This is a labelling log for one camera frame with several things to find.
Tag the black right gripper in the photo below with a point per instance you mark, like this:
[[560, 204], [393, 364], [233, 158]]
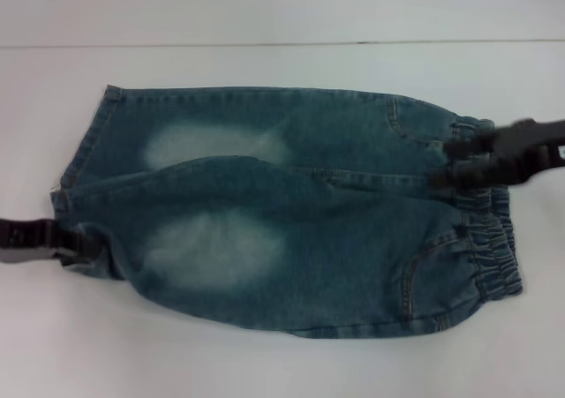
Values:
[[525, 151]]

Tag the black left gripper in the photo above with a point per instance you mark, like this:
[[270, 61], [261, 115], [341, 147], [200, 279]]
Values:
[[26, 237]]

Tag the blue denim shorts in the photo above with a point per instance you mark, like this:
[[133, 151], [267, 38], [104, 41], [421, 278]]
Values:
[[265, 261]]

